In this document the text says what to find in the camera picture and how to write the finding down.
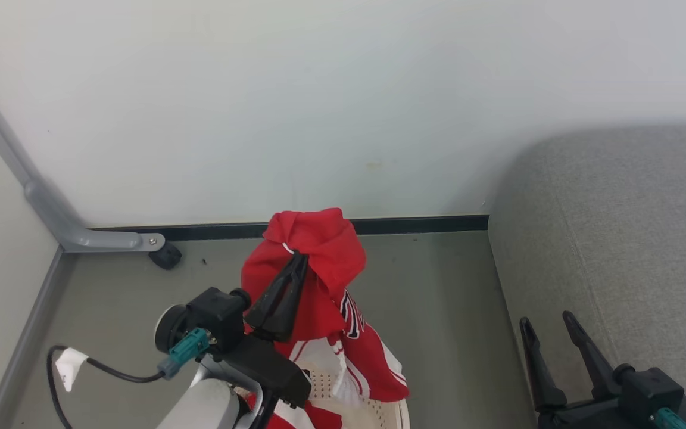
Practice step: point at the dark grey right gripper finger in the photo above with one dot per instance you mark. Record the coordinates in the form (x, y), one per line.
(590, 357)
(538, 369)

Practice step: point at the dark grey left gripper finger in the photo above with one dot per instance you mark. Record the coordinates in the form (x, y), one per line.
(290, 310)
(268, 310)

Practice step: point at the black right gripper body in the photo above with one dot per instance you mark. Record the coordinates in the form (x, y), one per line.
(581, 417)

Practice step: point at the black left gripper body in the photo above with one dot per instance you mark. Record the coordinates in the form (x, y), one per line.
(271, 372)

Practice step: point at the red and white jersey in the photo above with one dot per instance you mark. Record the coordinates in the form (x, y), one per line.
(319, 256)

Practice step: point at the cream perforated laundry basket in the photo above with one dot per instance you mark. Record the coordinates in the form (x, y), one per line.
(325, 388)

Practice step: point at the black caster wheel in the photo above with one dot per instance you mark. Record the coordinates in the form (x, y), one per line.
(166, 256)

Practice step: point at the grey fabric sofa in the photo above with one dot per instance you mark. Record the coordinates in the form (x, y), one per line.
(629, 238)

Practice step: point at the black baseboard strip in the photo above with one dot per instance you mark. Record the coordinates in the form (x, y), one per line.
(414, 224)

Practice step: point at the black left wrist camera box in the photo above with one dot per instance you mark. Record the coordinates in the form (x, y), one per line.
(215, 319)

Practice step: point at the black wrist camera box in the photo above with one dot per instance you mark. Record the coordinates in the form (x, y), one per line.
(215, 319)
(652, 387)

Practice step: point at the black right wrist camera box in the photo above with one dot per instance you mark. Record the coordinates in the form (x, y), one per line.
(652, 387)

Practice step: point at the teal left camera connector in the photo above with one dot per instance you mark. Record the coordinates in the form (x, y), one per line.
(187, 351)

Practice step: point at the teal camera connector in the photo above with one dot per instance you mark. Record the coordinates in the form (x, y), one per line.
(187, 351)
(672, 420)

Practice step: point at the teal right camera connector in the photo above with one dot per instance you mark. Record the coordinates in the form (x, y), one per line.
(672, 420)

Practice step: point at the grey metal frame leg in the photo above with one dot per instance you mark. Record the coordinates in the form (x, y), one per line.
(51, 208)

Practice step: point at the grey metal floor rail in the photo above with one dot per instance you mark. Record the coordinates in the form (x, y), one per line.
(21, 345)

